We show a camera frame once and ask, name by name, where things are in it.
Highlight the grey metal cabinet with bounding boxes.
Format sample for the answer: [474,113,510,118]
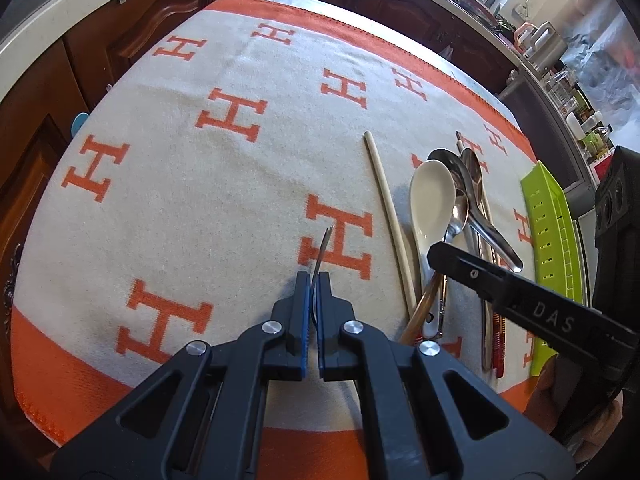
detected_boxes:
[497,75,596,221]

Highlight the clear bottle green label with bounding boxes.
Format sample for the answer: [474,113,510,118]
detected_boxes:
[585,127,611,156]

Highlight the white container red label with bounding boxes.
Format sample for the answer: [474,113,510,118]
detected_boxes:
[592,152,618,181]

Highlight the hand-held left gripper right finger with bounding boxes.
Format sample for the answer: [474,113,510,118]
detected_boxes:
[317,271,576,480]

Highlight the ivory chopstick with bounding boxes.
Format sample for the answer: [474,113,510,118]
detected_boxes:
[364,131,417,313]

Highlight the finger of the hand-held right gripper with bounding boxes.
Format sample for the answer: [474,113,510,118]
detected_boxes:
[426,241,607,361]

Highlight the tall glass jar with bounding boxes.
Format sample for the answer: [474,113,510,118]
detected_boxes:
[545,69,576,106]

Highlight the green plastic tray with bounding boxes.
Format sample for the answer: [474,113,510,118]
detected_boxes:
[520,161,587,377]

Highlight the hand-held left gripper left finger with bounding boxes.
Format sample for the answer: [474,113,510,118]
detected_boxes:
[50,271,311,480]

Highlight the red-patterned metal chopstick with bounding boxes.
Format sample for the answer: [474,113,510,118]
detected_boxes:
[495,310,507,379]

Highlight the thick-handled metal soup spoon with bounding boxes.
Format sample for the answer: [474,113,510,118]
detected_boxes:
[427,148,524,273]

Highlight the small round metal spoon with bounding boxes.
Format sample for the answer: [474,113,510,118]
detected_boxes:
[442,191,472,246]

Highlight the red dishes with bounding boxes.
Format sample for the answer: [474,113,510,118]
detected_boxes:
[460,0,501,26]

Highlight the clear plastic wall cover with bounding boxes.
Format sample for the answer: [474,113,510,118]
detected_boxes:
[560,0,640,131]

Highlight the metal fork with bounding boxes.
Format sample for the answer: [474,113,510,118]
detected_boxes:
[309,226,334,328]

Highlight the steel electric kettle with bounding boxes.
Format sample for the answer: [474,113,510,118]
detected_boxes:
[515,21,568,68]

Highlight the large oval metal spoon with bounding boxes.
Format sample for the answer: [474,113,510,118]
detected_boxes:
[459,148,495,372]

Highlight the person's right hand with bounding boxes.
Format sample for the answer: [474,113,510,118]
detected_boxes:
[529,355,626,466]

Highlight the orange letter-print blanket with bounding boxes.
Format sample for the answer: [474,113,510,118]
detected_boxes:
[10,0,581,448]

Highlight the white ceramic spoon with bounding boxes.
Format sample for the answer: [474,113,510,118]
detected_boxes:
[409,159,457,339]

